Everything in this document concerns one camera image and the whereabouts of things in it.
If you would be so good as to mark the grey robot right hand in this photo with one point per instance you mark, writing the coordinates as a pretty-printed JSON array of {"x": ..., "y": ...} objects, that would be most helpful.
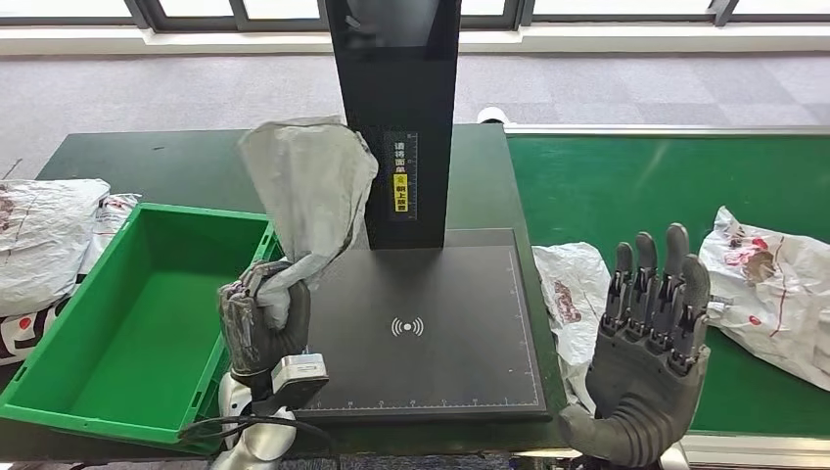
[{"x": 648, "y": 389}]

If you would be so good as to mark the green plastic crate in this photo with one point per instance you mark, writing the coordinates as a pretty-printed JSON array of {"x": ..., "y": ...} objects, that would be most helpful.
[{"x": 129, "y": 337}]

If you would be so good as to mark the white window sill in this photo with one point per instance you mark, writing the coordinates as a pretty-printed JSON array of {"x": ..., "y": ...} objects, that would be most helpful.
[{"x": 583, "y": 40}]

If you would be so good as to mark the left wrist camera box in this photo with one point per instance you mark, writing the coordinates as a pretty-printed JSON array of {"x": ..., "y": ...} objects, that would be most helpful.
[{"x": 298, "y": 383}]

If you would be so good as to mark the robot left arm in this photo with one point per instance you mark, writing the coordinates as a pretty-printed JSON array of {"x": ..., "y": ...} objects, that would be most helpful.
[{"x": 259, "y": 444}]

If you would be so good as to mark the plain grey plastic parcel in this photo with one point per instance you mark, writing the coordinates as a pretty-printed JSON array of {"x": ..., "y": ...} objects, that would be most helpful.
[{"x": 311, "y": 194}]

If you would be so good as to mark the black inbound scanner machine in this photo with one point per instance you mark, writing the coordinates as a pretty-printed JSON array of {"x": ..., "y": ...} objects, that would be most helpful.
[{"x": 421, "y": 370}]

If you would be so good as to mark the white parcel red black print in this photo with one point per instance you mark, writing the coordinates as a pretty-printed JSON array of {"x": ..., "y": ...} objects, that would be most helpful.
[{"x": 778, "y": 311}]

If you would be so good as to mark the green conveyor belt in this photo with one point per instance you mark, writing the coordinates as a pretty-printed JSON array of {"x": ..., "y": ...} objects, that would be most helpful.
[{"x": 648, "y": 181}]

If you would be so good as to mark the dark window frame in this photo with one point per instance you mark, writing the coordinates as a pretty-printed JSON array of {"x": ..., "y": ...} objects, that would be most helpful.
[{"x": 149, "y": 19}]

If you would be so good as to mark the grey parcel with red print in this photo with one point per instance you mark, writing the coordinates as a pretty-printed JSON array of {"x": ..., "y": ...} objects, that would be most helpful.
[{"x": 564, "y": 350}]

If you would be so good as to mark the crumpled grey parcel bag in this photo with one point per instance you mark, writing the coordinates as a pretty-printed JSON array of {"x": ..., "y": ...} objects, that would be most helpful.
[{"x": 39, "y": 246}]

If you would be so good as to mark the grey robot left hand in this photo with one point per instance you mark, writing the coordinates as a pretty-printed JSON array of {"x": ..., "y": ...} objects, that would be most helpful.
[{"x": 249, "y": 344}]

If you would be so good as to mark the black yellow label sticker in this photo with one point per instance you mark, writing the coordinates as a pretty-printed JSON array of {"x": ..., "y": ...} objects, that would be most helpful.
[{"x": 402, "y": 194}]

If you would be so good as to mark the white bag red black logo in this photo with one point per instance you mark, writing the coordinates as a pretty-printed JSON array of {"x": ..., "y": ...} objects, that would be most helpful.
[{"x": 110, "y": 220}]

